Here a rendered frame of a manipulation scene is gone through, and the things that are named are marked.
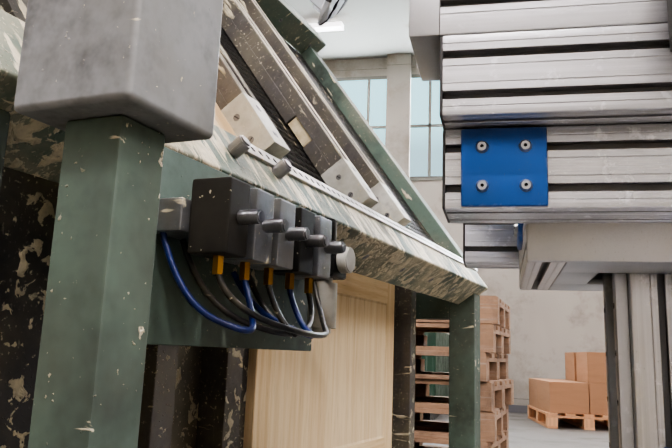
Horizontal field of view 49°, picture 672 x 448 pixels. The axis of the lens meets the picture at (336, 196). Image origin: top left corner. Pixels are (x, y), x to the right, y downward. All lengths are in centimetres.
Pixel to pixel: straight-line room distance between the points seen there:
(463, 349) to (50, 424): 209
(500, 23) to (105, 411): 53
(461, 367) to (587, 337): 623
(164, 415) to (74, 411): 70
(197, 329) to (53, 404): 40
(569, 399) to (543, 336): 188
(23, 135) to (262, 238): 30
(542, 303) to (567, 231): 789
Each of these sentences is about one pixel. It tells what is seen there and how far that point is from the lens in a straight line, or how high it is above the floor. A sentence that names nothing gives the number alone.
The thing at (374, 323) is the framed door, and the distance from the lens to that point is 228.
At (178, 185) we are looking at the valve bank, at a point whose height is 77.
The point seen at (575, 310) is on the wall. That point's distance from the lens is 879.
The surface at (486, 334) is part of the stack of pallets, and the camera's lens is 407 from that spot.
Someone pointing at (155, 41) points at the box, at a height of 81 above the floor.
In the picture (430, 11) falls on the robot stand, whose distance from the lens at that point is 82.
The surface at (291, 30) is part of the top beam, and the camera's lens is 296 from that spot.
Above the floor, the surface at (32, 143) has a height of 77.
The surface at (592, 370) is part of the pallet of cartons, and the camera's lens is 704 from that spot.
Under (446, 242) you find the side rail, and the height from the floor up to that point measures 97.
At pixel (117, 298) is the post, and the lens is 60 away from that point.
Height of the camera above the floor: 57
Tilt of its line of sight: 12 degrees up
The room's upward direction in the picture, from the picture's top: 2 degrees clockwise
